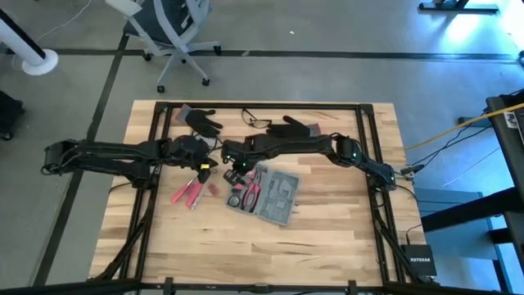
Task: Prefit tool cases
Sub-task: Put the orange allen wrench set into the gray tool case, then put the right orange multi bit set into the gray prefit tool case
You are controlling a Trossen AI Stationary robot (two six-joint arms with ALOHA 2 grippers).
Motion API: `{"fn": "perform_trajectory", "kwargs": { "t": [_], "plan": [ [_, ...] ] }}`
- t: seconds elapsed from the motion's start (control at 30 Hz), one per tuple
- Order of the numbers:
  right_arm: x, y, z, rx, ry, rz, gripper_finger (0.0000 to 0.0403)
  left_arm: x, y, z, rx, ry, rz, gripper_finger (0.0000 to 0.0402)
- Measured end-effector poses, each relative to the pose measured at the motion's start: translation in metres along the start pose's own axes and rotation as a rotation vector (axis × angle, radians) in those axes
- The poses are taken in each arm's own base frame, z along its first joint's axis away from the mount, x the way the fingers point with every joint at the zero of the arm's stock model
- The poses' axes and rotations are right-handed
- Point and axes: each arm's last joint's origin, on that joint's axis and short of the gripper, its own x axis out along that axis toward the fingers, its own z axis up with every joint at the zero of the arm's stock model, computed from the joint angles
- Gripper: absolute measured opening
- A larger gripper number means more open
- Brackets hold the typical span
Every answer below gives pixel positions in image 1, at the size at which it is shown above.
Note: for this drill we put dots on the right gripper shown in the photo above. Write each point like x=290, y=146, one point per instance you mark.
x=241, y=152

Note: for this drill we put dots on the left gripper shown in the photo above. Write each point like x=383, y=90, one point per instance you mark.
x=190, y=149

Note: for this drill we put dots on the small pink box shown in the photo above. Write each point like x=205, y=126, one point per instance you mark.
x=238, y=187

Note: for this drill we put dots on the grey plastic tool case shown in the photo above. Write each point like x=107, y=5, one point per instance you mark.
x=278, y=196

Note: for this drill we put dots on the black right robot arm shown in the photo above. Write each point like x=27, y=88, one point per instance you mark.
x=311, y=145

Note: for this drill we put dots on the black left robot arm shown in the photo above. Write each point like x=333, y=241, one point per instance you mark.
x=114, y=157

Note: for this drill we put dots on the grey utility knife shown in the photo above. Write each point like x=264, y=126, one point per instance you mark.
x=210, y=142

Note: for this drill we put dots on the black glove grey red cuff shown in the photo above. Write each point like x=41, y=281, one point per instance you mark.
x=202, y=122
x=290, y=129

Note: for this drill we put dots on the black safety glasses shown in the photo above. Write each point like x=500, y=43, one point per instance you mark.
x=244, y=119

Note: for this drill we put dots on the grey mesh office chair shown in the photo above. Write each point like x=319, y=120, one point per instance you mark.
x=163, y=20

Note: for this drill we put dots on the black wheeled base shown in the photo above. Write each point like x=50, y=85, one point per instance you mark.
x=8, y=114

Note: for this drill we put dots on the white pole round base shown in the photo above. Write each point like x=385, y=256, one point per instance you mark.
x=24, y=45

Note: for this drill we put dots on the black stand base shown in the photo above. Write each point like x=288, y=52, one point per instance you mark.
x=458, y=6

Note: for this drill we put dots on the black table rig frame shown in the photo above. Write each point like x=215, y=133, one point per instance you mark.
x=286, y=106

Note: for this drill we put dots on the black Netgear switch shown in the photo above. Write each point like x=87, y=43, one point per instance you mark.
x=420, y=260

